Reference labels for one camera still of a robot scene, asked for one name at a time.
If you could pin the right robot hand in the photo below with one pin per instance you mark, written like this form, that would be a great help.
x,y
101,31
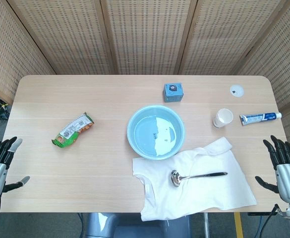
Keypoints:
x,y
288,176

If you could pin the metal ladle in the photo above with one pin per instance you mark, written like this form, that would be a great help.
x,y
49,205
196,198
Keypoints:
x,y
184,176

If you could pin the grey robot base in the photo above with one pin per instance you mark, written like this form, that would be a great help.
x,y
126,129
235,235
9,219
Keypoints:
x,y
134,226

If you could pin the light blue plastic bowl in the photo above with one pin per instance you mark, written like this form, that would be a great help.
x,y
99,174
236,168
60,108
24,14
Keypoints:
x,y
156,132

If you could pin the blue white toothpaste tube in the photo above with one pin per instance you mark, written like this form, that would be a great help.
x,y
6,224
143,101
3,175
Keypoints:
x,y
258,117

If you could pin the white paper cup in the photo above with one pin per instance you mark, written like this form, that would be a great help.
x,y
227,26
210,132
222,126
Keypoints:
x,y
222,118

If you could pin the green snack packet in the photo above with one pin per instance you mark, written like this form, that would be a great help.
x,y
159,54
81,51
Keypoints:
x,y
73,130

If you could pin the white cloth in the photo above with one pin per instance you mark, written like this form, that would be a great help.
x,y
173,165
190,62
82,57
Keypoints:
x,y
189,181

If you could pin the white round table grommet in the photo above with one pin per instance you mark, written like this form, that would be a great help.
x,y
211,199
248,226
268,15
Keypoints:
x,y
236,90

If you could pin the small blue box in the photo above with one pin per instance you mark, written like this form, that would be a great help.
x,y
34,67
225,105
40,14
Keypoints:
x,y
173,92

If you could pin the woven folding screen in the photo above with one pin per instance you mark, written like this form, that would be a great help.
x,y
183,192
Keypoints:
x,y
144,37

